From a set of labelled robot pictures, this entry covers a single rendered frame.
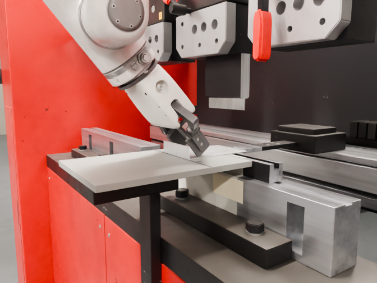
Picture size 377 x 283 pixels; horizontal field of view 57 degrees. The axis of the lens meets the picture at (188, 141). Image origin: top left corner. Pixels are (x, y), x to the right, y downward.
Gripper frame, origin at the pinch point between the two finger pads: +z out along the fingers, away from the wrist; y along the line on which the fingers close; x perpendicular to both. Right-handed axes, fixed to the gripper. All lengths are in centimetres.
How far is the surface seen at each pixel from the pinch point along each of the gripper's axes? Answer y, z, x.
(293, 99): 24, 33, -48
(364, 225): 93, 232, -116
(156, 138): 68, 27, -17
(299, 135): -4.1, 16.7, -19.2
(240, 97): -6.3, -1.7, -10.0
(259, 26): -17.4, -13.6, -10.4
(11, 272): 174, 69, 77
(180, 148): -1.4, -1.1, 2.5
